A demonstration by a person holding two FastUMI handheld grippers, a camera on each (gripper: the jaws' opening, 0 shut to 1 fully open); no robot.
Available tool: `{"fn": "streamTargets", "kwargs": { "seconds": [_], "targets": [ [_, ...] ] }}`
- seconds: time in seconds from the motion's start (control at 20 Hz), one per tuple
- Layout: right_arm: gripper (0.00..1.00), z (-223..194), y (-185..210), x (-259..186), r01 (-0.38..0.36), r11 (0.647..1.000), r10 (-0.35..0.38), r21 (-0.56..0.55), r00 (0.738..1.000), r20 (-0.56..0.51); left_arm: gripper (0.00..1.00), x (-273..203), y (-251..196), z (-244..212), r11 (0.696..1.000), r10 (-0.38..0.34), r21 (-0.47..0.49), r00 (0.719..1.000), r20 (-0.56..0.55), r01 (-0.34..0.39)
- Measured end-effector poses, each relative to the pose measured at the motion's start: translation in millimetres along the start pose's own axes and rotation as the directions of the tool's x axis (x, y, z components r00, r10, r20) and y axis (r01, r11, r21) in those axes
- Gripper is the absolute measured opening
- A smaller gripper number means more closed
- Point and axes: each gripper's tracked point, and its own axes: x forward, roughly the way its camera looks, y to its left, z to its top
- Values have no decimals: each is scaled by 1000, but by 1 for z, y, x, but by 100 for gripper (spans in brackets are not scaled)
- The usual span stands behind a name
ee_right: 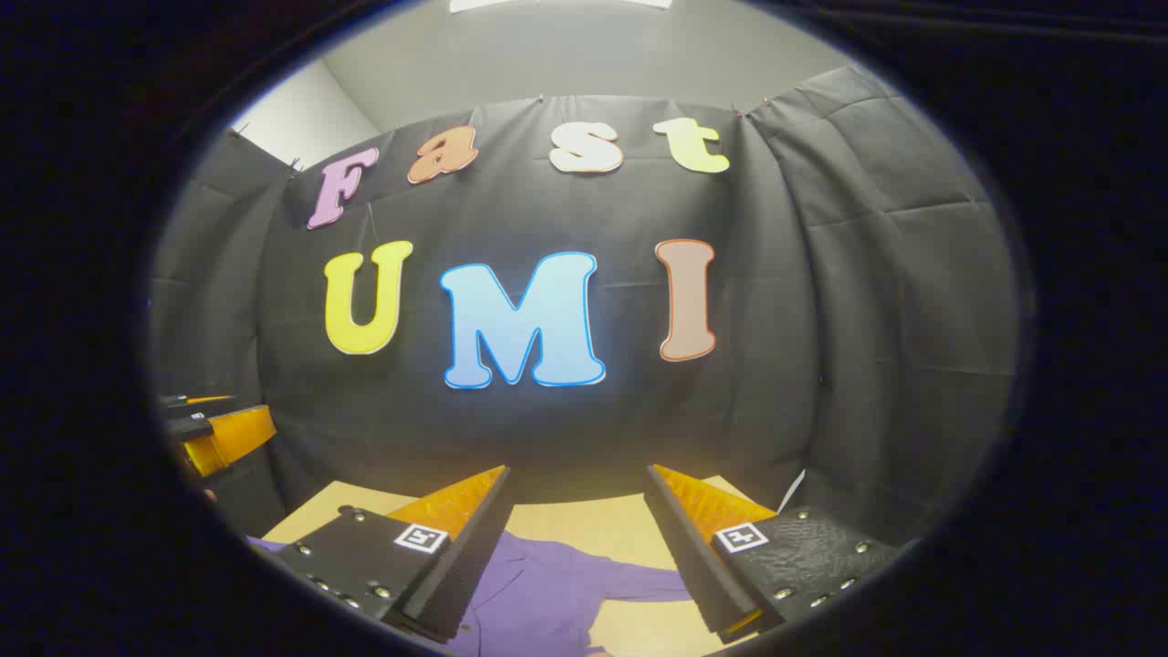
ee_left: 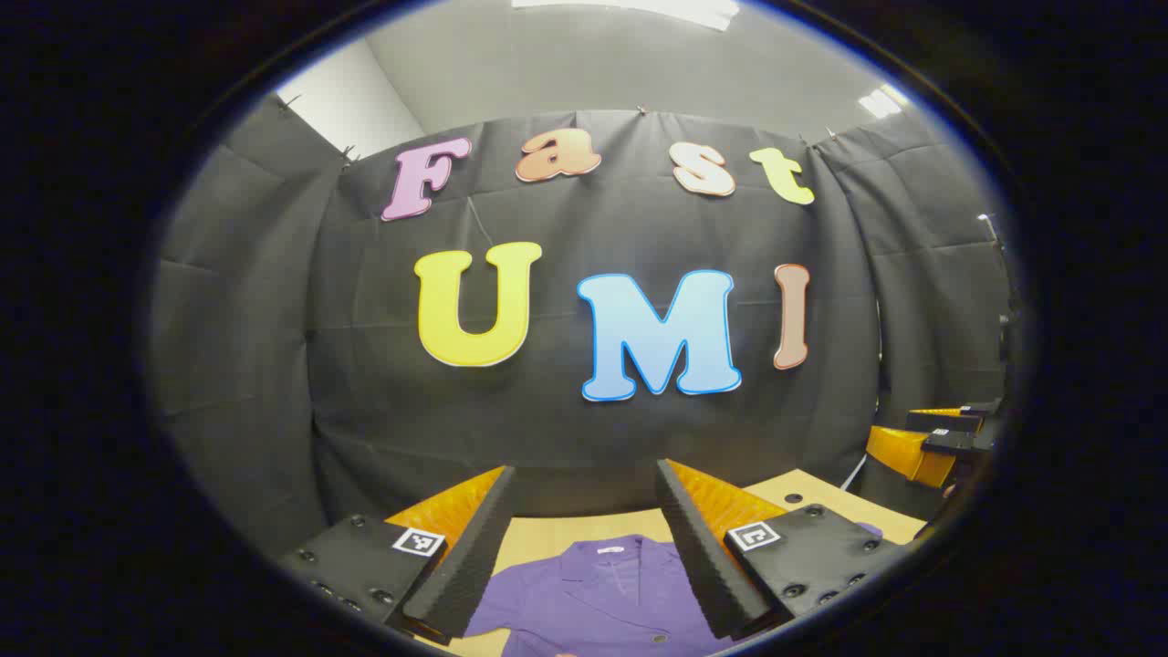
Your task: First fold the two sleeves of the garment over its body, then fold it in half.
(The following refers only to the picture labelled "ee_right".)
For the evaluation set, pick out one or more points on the black backdrop cloth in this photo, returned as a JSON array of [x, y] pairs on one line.
[[593, 429]]

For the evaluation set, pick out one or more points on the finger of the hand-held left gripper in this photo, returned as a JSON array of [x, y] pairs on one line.
[[205, 408], [237, 433]]

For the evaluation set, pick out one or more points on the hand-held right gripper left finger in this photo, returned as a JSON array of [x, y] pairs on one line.
[[465, 566]]

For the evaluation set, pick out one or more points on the white ceiling light panel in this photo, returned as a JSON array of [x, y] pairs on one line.
[[557, 4]]

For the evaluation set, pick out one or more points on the purple knit cardigan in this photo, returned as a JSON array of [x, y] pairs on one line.
[[547, 593]]

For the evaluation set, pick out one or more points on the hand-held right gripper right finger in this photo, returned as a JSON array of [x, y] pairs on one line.
[[693, 566]]

